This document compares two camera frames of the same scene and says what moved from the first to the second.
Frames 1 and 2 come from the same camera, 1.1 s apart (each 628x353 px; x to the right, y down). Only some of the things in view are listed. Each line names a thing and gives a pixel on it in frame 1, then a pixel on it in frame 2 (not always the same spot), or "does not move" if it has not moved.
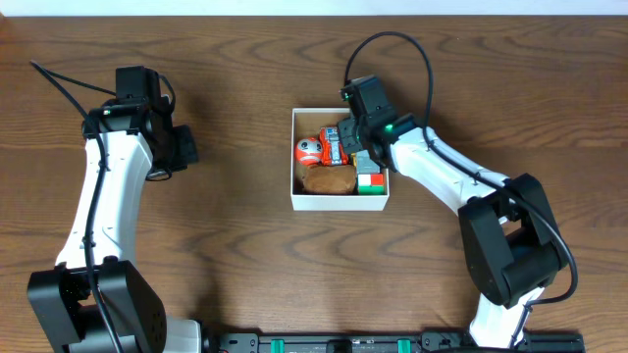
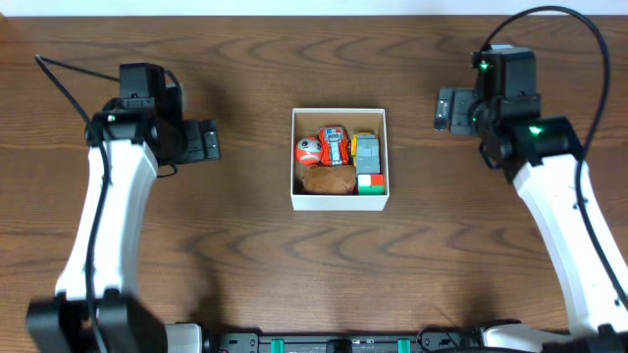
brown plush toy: [330, 178] does not move
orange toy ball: [308, 151] does not move
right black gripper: [348, 135] to [449, 111]
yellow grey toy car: [363, 163] does not move
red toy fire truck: [333, 153] does not move
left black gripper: [183, 147] to [204, 140]
